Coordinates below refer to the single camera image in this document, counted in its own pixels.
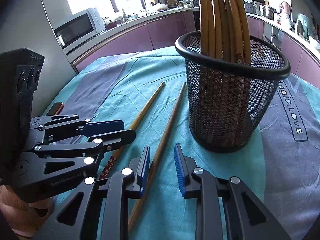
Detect purple kitchen cabinets left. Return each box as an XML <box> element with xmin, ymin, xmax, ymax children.
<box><xmin>68</xmin><ymin>9</ymin><xmax>196</xmax><ymax>72</ymax></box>

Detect purple kitchen cabinets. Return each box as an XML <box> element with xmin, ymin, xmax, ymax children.
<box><xmin>247</xmin><ymin>13</ymin><xmax>319</xmax><ymax>88</ymax></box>
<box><xmin>68</xmin><ymin>9</ymin><xmax>196</xmax><ymax>72</ymax></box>

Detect purple kitchen cabinets right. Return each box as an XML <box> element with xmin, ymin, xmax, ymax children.
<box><xmin>247</xmin><ymin>13</ymin><xmax>319</xmax><ymax>88</ymax></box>

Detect left hand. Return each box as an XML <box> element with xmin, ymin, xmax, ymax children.
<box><xmin>1</xmin><ymin>186</ymin><xmax>56</xmax><ymax>238</ymax></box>

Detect bamboo chopstick on cloth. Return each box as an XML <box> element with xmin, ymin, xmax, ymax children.
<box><xmin>99</xmin><ymin>82</ymin><xmax>165</xmax><ymax>180</ymax></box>
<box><xmin>236</xmin><ymin>0</ymin><xmax>251</xmax><ymax>65</ymax></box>
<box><xmin>229</xmin><ymin>0</ymin><xmax>245</xmax><ymax>64</ymax></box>
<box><xmin>225</xmin><ymin>0</ymin><xmax>238</xmax><ymax>63</ymax></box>

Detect dark phone on table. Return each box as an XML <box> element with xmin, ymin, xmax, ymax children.
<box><xmin>46</xmin><ymin>102</ymin><xmax>64</xmax><ymax>116</ymax></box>

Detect teal and grey tablecloth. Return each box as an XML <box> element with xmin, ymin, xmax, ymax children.
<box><xmin>54</xmin><ymin>47</ymin><xmax>319</xmax><ymax>239</ymax></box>

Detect black mesh utensil holder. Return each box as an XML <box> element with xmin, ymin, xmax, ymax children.
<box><xmin>175</xmin><ymin>31</ymin><xmax>291</xmax><ymax>153</ymax></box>

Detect white microwave oven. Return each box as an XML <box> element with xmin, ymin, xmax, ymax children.
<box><xmin>53</xmin><ymin>8</ymin><xmax>106</xmax><ymax>53</ymax></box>

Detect black built-in oven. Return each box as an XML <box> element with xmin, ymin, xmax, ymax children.
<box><xmin>192</xmin><ymin>0</ymin><xmax>200</xmax><ymax>30</ymax></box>

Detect teal kettle on counter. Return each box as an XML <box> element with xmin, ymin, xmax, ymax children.
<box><xmin>295</xmin><ymin>13</ymin><xmax>317</xmax><ymax>40</ymax></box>

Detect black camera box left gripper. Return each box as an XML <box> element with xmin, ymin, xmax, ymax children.
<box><xmin>1</xmin><ymin>48</ymin><xmax>44</xmax><ymax>185</ymax></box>

